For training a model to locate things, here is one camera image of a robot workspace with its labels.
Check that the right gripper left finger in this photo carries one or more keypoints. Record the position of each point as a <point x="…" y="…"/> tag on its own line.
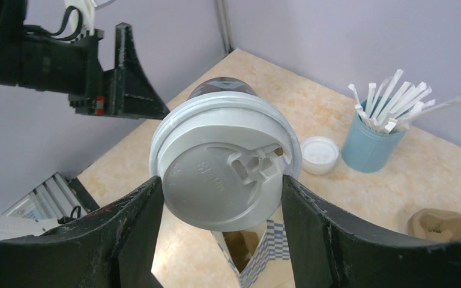
<point x="113" y="246"/>

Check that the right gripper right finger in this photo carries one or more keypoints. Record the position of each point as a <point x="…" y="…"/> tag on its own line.
<point x="330" y="247"/>

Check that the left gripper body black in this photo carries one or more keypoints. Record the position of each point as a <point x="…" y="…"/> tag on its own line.
<point x="65" y="61"/>

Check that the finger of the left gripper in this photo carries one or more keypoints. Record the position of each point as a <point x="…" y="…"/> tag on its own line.
<point x="127" y="91"/>

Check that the patterned paper takeout bag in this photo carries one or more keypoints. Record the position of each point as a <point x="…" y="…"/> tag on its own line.
<point x="259" y="256"/>

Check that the stack of white lids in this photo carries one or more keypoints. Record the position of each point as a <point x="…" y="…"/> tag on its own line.
<point x="320" y="155"/>

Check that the single dark coffee cup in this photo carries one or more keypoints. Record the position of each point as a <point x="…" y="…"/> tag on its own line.
<point x="222" y="84"/>

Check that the single white cup lid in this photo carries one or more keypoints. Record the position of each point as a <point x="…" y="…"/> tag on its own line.
<point x="221" y="158"/>

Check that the brown pulp cup carrier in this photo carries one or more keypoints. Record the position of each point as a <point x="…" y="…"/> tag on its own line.
<point x="242" y="246"/>

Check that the blue straw holder cup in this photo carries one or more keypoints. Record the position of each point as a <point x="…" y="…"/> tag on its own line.
<point x="366" y="150"/>

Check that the bundle of white straws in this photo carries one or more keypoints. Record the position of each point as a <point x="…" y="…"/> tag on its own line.
<point x="390" y="108"/>

